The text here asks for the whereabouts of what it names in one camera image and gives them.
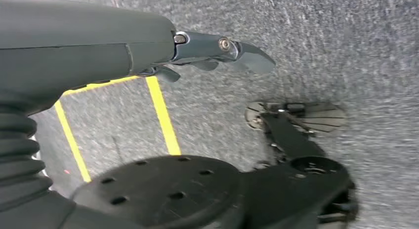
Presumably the yellow tape floor square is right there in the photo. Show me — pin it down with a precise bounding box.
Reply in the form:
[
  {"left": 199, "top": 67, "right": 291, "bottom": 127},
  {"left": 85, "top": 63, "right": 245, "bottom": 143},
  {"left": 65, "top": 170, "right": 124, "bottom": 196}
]
[{"left": 54, "top": 75, "right": 182, "bottom": 184}]

